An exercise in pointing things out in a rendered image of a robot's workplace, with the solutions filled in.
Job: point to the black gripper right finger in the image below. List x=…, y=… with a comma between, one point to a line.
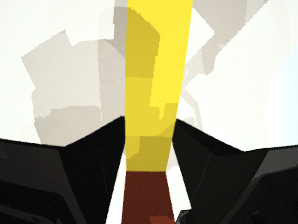
x=218, y=177

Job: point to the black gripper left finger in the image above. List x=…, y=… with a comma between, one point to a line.
x=84, y=172

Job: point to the yellow and orange bar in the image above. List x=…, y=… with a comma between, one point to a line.
x=157, y=34

